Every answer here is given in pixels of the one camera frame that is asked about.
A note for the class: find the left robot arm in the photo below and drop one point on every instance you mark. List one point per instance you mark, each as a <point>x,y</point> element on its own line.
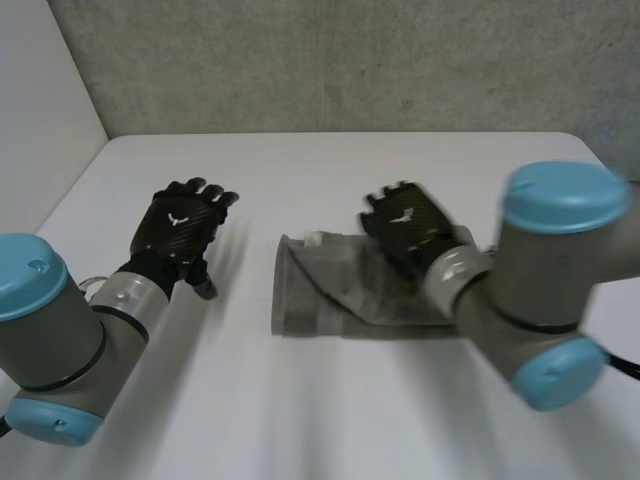
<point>55,325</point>

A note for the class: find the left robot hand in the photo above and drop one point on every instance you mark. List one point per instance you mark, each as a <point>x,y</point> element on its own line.
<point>175,227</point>

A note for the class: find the grey towel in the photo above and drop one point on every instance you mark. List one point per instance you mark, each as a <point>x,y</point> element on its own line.
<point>330,295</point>

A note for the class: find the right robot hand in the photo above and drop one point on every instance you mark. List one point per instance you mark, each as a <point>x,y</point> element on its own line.
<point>405,225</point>

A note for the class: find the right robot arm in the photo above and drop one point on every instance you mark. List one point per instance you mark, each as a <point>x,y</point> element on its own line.
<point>540,280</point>

